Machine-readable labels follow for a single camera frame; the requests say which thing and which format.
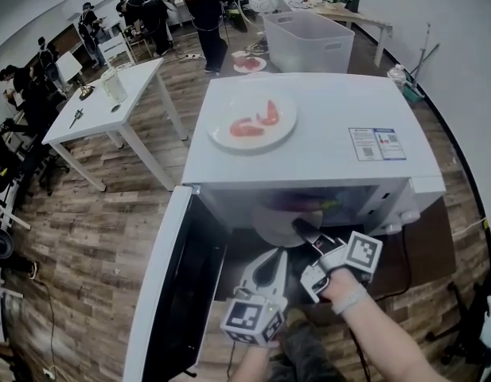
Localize white microwave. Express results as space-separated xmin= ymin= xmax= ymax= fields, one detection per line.
xmin=123 ymin=72 xmax=447 ymax=382

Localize light wooden table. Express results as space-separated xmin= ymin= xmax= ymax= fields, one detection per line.
xmin=280 ymin=0 xmax=393 ymax=69

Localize red shrimp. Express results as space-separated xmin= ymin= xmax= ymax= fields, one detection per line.
xmin=229 ymin=117 xmax=266 ymax=138
xmin=255 ymin=99 xmax=282 ymax=127

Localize small brass stand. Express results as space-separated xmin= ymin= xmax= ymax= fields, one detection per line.
xmin=78 ymin=76 xmax=95 ymax=102

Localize person's right hand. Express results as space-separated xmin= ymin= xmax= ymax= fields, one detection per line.
xmin=324 ymin=271 xmax=356 ymax=300

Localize black power cable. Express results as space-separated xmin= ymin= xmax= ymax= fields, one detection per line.
xmin=372 ymin=220 xmax=413 ymax=302

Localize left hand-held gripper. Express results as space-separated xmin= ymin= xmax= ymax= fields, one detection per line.
xmin=220 ymin=247 xmax=289 ymax=349

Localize white board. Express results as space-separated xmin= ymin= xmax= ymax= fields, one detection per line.
xmin=56 ymin=50 xmax=83 ymax=81

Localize white plate with pink rim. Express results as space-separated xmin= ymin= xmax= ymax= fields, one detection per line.
xmin=232 ymin=52 xmax=268 ymax=74

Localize white plastic storage bin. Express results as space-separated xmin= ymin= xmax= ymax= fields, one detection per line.
xmin=262 ymin=10 xmax=357 ymax=74

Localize white table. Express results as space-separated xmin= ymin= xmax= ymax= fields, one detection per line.
xmin=41 ymin=57 xmax=189 ymax=193

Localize white plastic bag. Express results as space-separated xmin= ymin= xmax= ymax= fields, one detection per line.
xmin=388 ymin=64 xmax=407 ymax=91

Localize white chair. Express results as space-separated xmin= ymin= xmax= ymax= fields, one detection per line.
xmin=98 ymin=33 xmax=137 ymax=65

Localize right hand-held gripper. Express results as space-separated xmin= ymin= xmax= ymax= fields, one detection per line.
xmin=291 ymin=217 xmax=384 ymax=304

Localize green mop bucket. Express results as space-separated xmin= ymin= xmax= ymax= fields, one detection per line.
xmin=402 ymin=84 xmax=425 ymax=103

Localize clear measuring jug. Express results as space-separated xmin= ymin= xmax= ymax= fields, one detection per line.
xmin=99 ymin=68 xmax=129 ymax=103

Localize black chair base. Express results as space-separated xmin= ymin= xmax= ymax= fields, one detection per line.
xmin=426 ymin=268 xmax=491 ymax=365

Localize small white plate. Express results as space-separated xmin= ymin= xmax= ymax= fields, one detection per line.
xmin=251 ymin=197 xmax=324 ymax=249

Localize grey wristband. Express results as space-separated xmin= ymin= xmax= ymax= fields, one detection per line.
xmin=333 ymin=283 xmax=368 ymax=316

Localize person's left forearm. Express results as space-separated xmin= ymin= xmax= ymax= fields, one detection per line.
xmin=236 ymin=342 xmax=279 ymax=382

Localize small metal tool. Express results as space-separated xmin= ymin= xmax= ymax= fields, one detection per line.
xmin=68 ymin=107 xmax=85 ymax=130

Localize large white plate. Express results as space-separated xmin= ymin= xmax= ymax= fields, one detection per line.
xmin=206 ymin=82 xmax=298 ymax=153

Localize person's right forearm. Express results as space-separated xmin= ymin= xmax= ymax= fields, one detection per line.
xmin=340 ymin=292 xmax=447 ymax=382

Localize black round fan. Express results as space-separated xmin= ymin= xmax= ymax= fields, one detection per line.
xmin=0 ymin=228 xmax=14 ymax=260

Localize person's dark trousers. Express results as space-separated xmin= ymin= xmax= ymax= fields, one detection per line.
xmin=279 ymin=308 xmax=341 ymax=382

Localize grey mop handle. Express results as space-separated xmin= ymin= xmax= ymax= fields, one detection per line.
xmin=411 ymin=21 xmax=441 ymax=87

